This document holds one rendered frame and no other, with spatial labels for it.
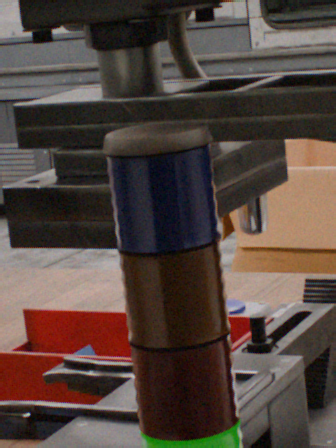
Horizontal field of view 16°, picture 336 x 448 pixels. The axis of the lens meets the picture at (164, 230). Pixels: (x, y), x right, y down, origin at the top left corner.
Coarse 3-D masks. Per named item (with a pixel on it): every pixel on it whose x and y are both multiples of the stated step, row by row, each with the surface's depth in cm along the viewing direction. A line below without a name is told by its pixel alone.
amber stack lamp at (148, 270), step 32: (128, 256) 43; (160, 256) 42; (192, 256) 43; (128, 288) 44; (160, 288) 43; (192, 288) 43; (224, 288) 44; (128, 320) 44; (160, 320) 43; (192, 320) 43; (224, 320) 44
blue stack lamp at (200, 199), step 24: (120, 168) 42; (144, 168) 42; (168, 168) 42; (192, 168) 42; (120, 192) 43; (144, 192) 42; (168, 192) 42; (192, 192) 42; (120, 216) 43; (144, 216) 42; (168, 216) 42; (192, 216) 42; (216, 216) 44; (120, 240) 43; (144, 240) 42; (168, 240) 42; (192, 240) 42
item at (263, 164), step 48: (96, 48) 70; (144, 48) 70; (48, 96) 75; (96, 96) 72; (144, 96) 68; (192, 96) 66; (240, 96) 65; (288, 96) 63; (48, 144) 71; (96, 144) 69; (240, 144) 74; (48, 192) 67; (96, 192) 66; (240, 192) 73; (48, 240) 68; (96, 240) 67
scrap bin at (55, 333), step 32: (32, 320) 112; (64, 320) 110; (96, 320) 109; (0, 352) 100; (32, 352) 99; (64, 352) 111; (96, 352) 110; (128, 352) 108; (0, 384) 101; (32, 384) 99; (64, 384) 97
